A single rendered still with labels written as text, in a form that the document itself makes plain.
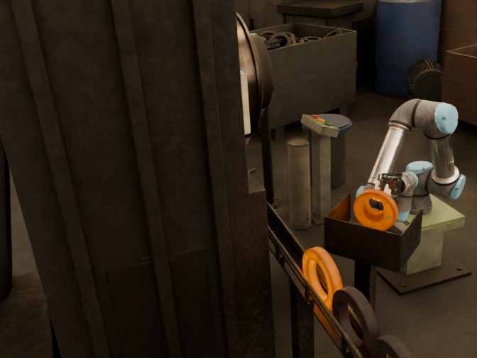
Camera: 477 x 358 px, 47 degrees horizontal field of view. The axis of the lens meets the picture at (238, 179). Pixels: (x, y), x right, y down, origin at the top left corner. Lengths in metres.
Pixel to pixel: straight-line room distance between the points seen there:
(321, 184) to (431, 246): 0.74
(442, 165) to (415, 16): 3.02
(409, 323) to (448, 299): 0.26
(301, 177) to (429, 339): 1.09
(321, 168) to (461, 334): 1.17
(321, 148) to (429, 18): 2.62
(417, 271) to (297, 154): 0.86
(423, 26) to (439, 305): 3.26
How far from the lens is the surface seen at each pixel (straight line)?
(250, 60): 1.84
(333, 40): 4.67
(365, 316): 1.42
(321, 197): 3.20
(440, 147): 2.40
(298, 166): 2.99
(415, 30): 5.38
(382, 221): 1.96
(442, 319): 2.61
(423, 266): 2.83
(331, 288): 1.54
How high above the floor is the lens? 1.62
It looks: 25 degrees down
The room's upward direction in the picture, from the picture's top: 5 degrees counter-clockwise
